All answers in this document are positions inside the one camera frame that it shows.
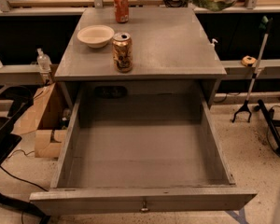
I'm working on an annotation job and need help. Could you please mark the open grey top drawer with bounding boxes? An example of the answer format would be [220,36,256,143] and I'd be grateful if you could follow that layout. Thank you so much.
[30,89,257,216]

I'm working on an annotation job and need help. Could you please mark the metal drawer knob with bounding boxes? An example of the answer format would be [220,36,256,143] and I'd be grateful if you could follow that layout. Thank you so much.
[140,201,149,213]

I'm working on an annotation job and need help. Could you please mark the small white pump bottle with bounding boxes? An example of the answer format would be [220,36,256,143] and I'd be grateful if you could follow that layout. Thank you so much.
[211,38,218,48]

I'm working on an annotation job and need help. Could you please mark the grey wooden cabinet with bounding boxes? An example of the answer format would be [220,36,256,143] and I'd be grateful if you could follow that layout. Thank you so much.
[55,7,226,103]

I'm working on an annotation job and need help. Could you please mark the orange soda can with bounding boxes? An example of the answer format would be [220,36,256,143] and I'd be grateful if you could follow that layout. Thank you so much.
[113,0,129,23]

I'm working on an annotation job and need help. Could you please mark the gold soda can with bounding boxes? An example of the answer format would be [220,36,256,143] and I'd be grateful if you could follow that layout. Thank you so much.
[112,32,133,73]

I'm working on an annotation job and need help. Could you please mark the white bowl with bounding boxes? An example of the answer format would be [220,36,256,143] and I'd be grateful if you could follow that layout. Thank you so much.
[77,25,115,49]

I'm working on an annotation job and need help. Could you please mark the black stand leg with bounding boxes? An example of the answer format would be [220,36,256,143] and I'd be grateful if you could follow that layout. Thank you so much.
[258,100,280,155]

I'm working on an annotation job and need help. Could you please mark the clear sanitizer bottle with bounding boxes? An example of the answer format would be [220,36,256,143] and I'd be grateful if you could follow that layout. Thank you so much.
[36,49,51,72]

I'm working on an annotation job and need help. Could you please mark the cardboard box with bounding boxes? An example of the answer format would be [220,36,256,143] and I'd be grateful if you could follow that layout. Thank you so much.
[13,83,66,134]

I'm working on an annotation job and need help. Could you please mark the wooden block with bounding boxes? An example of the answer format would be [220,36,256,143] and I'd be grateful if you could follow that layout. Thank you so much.
[35,130,67,158]

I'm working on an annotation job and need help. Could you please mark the black chair frame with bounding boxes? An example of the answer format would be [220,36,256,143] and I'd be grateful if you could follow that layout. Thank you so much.
[0,85,50,224]

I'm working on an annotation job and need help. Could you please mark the black floor cable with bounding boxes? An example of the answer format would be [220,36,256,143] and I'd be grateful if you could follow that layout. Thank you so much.
[0,165,49,193]

